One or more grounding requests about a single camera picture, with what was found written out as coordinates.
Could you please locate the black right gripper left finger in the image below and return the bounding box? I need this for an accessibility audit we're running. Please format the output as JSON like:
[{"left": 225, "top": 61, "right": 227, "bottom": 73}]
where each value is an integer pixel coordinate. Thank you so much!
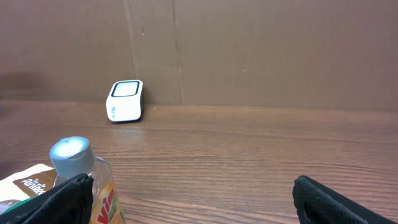
[{"left": 1, "top": 174, "right": 94, "bottom": 224}]

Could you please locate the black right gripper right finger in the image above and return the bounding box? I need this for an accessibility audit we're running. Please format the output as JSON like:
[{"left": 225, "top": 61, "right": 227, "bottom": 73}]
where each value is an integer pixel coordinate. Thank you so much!
[{"left": 292, "top": 175, "right": 395, "bottom": 224}]

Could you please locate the brown white snack packet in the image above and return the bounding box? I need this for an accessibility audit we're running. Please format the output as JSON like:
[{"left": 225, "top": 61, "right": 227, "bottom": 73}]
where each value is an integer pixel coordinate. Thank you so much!
[{"left": 1, "top": 164, "right": 57, "bottom": 214}]

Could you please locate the yellow juice bottle silver cap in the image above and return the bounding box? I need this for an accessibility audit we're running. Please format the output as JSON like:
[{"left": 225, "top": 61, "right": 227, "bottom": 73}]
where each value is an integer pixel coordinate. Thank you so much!
[{"left": 49, "top": 136, "right": 126, "bottom": 224}]

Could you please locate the green lid white jar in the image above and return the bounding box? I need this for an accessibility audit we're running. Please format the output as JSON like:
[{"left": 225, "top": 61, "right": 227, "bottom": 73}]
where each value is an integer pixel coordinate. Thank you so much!
[{"left": 0, "top": 198, "right": 32, "bottom": 215}]

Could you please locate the white barcode scanner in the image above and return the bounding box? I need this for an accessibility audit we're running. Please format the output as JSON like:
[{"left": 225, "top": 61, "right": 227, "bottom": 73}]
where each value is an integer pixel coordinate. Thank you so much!
[{"left": 106, "top": 80, "right": 144, "bottom": 123}]

